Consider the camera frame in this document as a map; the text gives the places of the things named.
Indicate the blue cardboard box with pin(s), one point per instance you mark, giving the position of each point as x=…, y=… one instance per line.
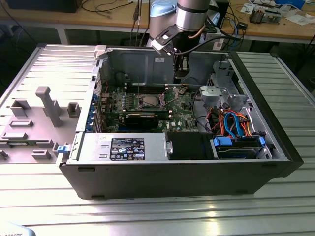
x=290, y=3

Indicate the pale grey case latch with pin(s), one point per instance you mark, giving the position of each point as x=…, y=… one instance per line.
x=100, y=52

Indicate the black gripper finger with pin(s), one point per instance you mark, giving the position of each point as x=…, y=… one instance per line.
x=177, y=70

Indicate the round silver coin battery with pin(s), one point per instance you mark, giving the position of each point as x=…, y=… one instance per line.
x=181, y=91

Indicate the blue card retention clip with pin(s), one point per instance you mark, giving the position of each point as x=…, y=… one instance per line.
x=90, y=116
x=88, y=125
x=92, y=108
x=95, y=97

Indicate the pale blue teach pendant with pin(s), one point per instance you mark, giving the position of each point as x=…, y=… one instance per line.
x=14, y=229

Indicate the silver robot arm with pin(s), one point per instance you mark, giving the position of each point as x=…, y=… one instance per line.
x=192, y=14

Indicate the black and grey PC case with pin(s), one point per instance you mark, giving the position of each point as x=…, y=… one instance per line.
x=160, y=177

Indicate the white paper sheet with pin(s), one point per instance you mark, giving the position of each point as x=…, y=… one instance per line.
x=299, y=19

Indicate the wooden workbench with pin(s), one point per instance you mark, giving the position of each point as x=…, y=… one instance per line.
x=103, y=19

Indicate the blue plastic case latch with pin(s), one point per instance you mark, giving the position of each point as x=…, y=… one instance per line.
x=62, y=149

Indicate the RAM slot with white clips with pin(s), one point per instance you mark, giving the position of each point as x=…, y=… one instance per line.
x=152, y=89
x=152, y=85

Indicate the silver metal bay latch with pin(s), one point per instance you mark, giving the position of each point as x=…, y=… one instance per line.
x=169, y=147

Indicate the grey metal drive cage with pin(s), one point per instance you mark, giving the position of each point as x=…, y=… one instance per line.
x=211, y=94

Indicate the black desktop box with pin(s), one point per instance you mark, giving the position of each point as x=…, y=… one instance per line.
x=224, y=12

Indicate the black graphics card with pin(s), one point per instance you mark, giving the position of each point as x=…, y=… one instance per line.
x=141, y=121

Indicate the hard disk in blue carrier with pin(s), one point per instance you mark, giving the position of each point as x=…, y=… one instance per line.
x=238, y=153

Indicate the CPU socket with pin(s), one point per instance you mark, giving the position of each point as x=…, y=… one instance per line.
x=140, y=102

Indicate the copper coil heatsink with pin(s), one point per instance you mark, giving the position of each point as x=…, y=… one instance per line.
x=257, y=16

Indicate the grey plastic parts rack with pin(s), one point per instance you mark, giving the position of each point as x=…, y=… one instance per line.
x=37, y=134

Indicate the grey metal device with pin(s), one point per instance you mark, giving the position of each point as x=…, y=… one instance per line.
x=273, y=16

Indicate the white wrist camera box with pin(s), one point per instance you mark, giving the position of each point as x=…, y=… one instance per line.
x=160, y=46

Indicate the grey power supply unit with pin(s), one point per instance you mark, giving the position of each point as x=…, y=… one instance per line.
x=96, y=147

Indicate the white label sticker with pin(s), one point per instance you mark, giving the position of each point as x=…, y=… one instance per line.
x=218, y=45

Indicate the green motherboard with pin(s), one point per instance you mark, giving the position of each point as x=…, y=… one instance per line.
x=182, y=118

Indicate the black computer tower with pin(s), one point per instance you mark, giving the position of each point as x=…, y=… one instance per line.
x=41, y=6

